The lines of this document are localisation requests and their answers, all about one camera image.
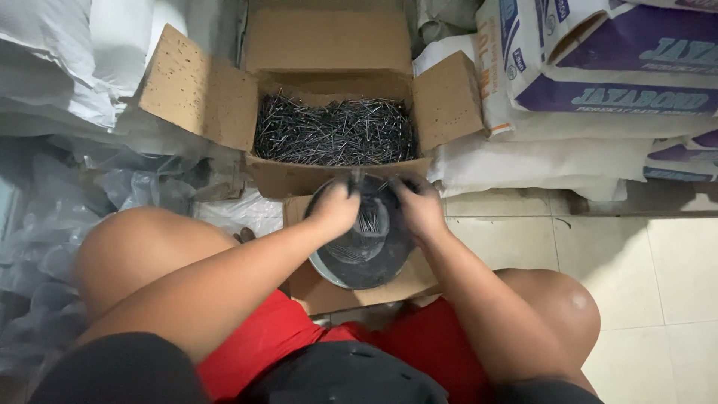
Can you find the person's left hand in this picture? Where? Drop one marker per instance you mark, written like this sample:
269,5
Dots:
335,208

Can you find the person's right hand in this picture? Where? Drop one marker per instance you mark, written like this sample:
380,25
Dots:
420,210

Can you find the person's right fingers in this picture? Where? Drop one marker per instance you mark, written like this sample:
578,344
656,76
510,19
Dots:
405,188

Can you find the person's left fingers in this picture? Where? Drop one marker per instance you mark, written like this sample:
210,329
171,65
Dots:
343,188

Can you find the handful of nails in pan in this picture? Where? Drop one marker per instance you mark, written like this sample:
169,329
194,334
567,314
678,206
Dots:
367,224

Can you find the open brown cardboard box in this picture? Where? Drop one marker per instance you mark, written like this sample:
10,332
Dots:
336,134

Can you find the heap of dark steel nails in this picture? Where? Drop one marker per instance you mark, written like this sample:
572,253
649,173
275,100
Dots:
335,133

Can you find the round grey metal pan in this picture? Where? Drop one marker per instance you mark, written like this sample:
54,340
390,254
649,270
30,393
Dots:
367,252

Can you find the white plastic bag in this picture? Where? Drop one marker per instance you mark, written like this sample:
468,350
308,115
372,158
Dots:
241,213

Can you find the person's red shorts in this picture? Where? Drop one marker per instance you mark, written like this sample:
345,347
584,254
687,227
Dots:
348,353

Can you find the person's black shirt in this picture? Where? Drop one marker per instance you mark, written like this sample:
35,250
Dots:
280,376

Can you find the stack of printed cement sacks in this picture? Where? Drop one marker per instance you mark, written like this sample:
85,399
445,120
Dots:
606,73

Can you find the heap of clear plastic bags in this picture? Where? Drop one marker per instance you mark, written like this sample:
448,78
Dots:
67,224

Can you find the pile of white woven sacks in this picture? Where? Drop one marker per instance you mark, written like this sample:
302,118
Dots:
73,61

